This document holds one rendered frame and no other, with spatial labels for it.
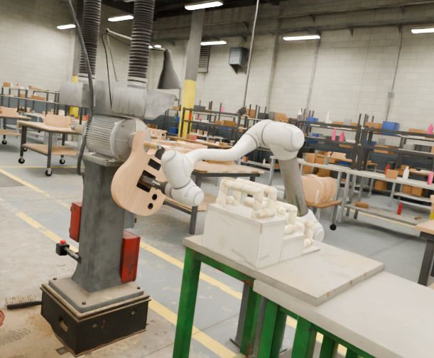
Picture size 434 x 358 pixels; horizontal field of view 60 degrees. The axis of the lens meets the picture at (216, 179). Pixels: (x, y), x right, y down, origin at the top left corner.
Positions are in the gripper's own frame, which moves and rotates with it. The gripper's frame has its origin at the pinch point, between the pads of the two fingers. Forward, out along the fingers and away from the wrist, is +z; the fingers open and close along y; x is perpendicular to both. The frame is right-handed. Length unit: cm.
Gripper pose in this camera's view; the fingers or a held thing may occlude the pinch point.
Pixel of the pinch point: (146, 181)
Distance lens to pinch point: 209.7
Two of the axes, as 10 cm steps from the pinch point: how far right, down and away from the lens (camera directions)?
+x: 3.9, -9.0, 1.7
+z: -7.2, -1.9, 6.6
